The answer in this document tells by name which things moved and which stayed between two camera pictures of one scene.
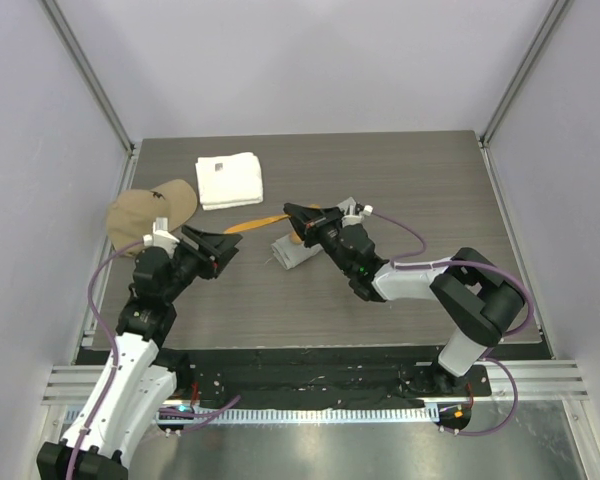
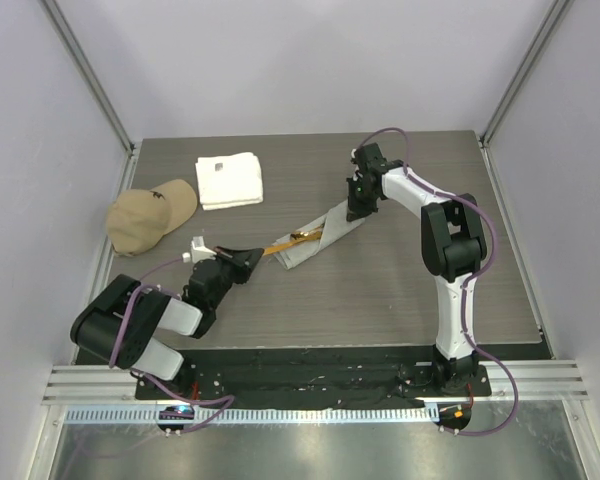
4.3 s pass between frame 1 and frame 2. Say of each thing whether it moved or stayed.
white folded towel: stayed
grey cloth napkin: stayed
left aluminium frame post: stayed
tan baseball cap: stayed
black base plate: stayed
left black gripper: moved
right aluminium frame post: stayed
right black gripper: moved
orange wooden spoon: moved
